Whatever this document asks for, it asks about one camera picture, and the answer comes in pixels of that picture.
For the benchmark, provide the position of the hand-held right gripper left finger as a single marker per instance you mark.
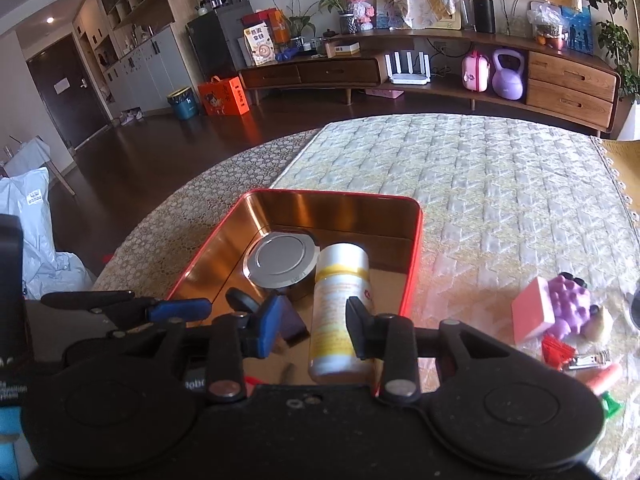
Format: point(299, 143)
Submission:
point(265, 327)

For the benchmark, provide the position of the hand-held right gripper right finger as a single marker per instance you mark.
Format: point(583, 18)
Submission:
point(359, 332)

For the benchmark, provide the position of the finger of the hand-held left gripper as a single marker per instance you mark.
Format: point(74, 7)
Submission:
point(180, 309)
point(85, 301)

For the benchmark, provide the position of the white pill bottle yellow label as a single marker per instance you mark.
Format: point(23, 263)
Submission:
point(332, 310)

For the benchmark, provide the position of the red metal tin box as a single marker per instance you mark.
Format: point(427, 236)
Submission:
point(300, 210)

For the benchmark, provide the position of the pink sponge block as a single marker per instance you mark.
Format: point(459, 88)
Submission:
point(532, 310)

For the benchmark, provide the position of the purple toy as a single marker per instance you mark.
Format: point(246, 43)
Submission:
point(572, 300)

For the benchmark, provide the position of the person's left hand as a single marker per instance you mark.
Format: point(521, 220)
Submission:
point(9, 435)

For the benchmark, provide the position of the white plastic bag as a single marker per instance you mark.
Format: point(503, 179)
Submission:
point(30, 220)

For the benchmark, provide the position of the round silver tin can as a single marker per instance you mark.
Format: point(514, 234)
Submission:
point(282, 260)

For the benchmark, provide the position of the chair with white cloth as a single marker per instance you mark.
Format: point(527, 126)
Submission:
point(30, 152)

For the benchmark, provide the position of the lace tablecloth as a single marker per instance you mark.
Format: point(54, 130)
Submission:
point(200, 175)

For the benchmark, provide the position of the dark door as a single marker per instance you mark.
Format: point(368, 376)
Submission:
point(65, 95)

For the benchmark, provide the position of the pair of shoes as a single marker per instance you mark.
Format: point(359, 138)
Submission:
point(131, 116)

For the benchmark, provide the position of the red clip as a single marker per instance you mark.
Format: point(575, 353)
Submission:
point(556, 350)

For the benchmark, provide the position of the blue trash bin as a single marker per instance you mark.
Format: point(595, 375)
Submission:
point(182, 105)

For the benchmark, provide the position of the orange gift box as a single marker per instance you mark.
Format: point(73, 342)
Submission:
point(222, 97)

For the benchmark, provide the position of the metal nail clipper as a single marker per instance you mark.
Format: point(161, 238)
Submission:
point(590, 360)

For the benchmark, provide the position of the garlic bulb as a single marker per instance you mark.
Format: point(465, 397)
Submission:
point(597, 325)

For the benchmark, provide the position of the flat pink box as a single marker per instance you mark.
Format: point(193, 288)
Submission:
point(384, 92)

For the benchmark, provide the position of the orange marker pen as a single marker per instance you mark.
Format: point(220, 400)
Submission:
point(605, 377)

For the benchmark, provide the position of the white router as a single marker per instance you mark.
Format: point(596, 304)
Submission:
point(410, 79)

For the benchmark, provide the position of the green plastic piece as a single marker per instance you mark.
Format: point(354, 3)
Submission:
point(612, 405)

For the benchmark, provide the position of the black mini fridge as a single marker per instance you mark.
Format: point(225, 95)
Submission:
point(215, 45)

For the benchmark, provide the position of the white cereal box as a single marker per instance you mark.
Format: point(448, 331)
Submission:
point(259, 46)

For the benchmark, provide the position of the small wooden box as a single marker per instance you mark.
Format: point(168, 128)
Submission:
point(345, 50)

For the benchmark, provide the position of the pink toy case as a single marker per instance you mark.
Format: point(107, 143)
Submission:
point(475, 74)

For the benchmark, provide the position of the purple kettlebell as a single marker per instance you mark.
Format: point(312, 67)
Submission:
point(507, 80)

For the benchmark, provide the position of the orange red boxes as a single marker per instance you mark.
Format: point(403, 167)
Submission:
point(275, 25)

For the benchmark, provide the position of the potted plant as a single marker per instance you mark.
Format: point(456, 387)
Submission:
point(347, 22)

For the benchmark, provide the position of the pink doll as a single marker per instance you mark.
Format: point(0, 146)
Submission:
point(361, 2)

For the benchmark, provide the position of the wooden tv cabinet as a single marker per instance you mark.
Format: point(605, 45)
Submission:
point(570, 77)

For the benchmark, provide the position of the black speaker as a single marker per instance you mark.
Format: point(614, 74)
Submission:
point(484, 16)

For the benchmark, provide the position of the clear plastic bag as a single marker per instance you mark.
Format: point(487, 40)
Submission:
point(547, 25)

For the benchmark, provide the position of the blue picture card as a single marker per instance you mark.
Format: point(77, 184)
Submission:
point(580, 30)

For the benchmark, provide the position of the tall green leafy plant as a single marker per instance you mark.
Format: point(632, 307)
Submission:
point(615, 40)

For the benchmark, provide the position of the wooden wall cabinet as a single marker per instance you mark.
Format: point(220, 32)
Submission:
point(150, 25)

